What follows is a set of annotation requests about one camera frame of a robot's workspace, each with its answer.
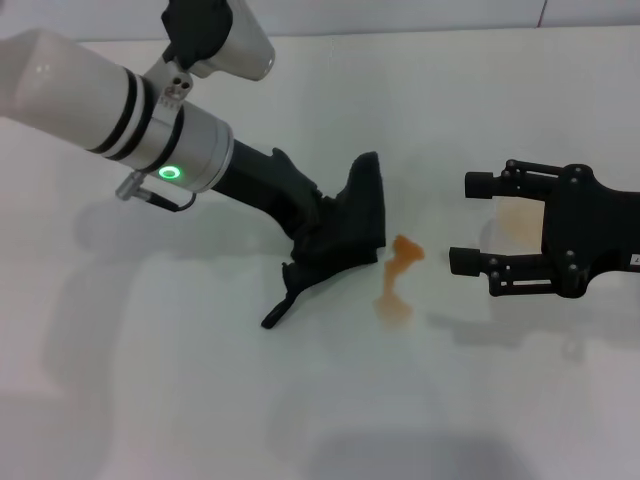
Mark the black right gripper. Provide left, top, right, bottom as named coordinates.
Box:
left=448, top=159, right=640, bottom=300

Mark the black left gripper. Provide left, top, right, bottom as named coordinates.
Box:
left=212, top=138, right=332, bottom=257

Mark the dark rag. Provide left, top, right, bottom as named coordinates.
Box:
left=259, top=149, right=389, bottom=331

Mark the orange-brown liquid stain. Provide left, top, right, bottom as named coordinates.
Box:
left=372, top=233, right=426, bottom=331

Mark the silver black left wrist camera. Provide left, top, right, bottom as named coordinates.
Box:
left=159, top=0, right=277, bottom=82

